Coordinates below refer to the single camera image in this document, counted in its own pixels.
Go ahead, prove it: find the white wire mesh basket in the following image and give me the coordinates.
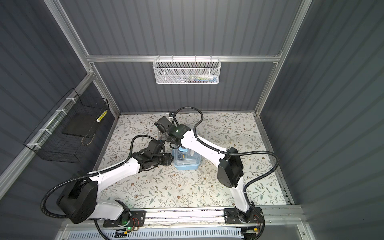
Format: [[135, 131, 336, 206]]
[[153, 59, 222, 85]]

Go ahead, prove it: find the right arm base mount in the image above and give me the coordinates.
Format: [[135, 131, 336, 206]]
[[224, 207, 265, 225]]

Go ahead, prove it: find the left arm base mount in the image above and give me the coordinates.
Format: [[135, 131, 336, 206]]
[[103, 211, 147, 228]]

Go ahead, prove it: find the black wire basket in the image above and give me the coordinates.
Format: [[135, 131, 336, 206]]
[[24, 89, 110, 164]]

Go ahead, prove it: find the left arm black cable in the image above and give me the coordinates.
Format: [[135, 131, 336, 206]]
[[40, 134, 160, 219]]

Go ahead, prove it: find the yellow item in basket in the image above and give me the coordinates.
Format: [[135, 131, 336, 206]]
[[96, 110, 108, 123]]

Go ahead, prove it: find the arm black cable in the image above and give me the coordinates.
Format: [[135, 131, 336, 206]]
[[40, 134, 160, 219], [172, 106, 280, 240]]

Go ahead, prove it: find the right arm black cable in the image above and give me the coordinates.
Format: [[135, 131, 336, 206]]
[[172, 106, 280, 240]]

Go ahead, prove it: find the blue plastic tool box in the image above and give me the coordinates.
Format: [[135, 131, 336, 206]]
[[172, 147, 202, 171]]

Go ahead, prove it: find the white vented panel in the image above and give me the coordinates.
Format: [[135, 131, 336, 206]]
[[66, 228, 244, 240]]

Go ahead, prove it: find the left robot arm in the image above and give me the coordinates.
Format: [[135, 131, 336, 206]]
[[57, 140, 174, 227]]

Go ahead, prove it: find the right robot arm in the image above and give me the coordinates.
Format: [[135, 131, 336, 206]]
[[155, 117, 250, 213]]

